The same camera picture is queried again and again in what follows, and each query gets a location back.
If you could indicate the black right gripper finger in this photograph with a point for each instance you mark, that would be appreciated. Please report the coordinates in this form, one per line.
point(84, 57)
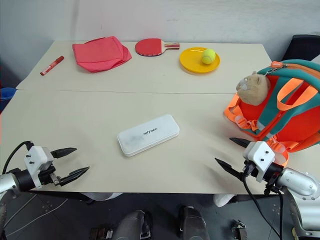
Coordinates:
point(240, 142)
point(231, 168)

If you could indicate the dark rounded shape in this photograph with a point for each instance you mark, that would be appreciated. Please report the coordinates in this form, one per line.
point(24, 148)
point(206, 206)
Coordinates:
point(131, 225)
point(193, 223)

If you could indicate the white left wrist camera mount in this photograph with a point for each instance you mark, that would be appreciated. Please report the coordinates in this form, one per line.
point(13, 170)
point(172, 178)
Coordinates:
point(37, 156)

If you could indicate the yellow-green tennis ball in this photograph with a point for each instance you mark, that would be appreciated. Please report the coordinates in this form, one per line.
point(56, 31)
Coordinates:
point(208, 56)

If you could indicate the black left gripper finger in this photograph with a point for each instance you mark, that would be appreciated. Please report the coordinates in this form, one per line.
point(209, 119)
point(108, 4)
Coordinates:
point(73, 175)
point(63, 151)

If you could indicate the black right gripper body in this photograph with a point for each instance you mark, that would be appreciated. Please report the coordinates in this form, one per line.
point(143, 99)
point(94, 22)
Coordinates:
point(250, 170)

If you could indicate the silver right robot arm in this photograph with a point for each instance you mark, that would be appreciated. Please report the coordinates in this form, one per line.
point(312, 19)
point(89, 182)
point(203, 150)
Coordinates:
point(297, 181)

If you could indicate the black chair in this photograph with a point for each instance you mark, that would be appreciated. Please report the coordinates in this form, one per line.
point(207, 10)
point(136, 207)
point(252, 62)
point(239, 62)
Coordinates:
point(303, 47)

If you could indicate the orange and teal backpack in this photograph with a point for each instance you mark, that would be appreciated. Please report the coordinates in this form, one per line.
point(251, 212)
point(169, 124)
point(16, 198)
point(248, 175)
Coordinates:
point(305, 125)

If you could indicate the yellow plate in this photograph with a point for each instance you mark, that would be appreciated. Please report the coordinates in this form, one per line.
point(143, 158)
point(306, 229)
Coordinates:
point(192, 62)

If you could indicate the red marker pen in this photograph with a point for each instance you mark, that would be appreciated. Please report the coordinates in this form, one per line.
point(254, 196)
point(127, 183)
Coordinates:
point(52, 65)

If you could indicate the pink folded cloth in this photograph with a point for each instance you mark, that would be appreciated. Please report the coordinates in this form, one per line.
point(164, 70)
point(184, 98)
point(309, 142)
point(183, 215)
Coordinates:
point(100, 53)

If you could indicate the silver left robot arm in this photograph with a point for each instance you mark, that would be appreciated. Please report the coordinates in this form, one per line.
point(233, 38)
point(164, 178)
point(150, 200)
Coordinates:
point(7, 182)

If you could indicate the blue bin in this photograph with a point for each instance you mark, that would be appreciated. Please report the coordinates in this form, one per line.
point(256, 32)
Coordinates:
point(6, 98)

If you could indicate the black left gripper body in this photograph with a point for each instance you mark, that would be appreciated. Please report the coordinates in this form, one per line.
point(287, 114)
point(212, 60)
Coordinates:
point(46, 176)

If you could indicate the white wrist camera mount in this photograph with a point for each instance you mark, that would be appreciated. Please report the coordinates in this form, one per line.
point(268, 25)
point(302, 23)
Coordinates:
point(260, 153)
point(37, 156)

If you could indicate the red table tennis paddle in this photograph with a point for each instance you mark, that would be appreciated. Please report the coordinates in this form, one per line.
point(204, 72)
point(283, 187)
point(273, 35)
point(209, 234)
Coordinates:
point(148, 47)

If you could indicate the white rectangular case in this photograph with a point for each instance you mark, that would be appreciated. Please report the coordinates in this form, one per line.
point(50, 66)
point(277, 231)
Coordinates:
point(147, 135)

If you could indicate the beige plush animal toy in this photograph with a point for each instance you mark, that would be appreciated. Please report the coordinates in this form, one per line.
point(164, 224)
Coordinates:
point(252, 90)

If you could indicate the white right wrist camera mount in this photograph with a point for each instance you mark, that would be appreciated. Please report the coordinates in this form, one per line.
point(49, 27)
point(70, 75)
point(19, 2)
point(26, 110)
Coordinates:
point(260, 153)

